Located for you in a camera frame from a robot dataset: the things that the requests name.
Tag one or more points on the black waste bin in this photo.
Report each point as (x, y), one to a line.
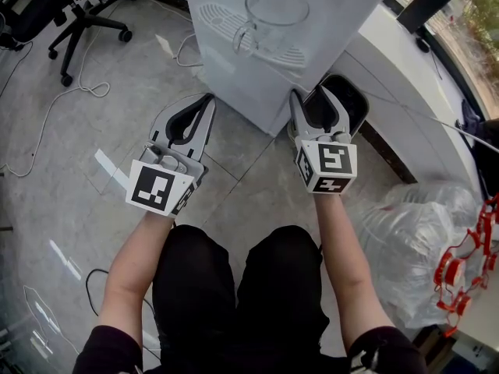
(352, 99)

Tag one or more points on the black office chair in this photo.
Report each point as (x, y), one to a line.
(31, 6)

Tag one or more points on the clear glass pitcher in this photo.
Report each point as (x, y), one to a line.
(273, 18)

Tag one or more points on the person's right forearm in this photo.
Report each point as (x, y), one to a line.
(347, 263)

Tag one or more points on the person's black shirt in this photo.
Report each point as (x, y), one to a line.
(105, 353)

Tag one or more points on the white floor tape strip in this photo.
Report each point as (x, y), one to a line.
(107, 164)

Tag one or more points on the black window post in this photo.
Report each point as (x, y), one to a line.
(436, 2)

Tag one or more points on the clear plastic bag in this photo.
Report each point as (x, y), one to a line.
(409, 248)

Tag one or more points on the small black device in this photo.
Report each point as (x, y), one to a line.
(422, 44)

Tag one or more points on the white curved counter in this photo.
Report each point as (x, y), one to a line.
(390, 72)

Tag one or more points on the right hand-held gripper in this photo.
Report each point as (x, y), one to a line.
(333, 158)

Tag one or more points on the dark blue cloth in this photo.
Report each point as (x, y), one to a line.
(471, 117)

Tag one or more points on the person's left forearm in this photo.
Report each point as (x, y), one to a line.
(128, 271)

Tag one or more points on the person's black trousers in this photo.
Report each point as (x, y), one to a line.
(238, 306)

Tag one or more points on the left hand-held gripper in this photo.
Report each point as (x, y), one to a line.
(156, 187)

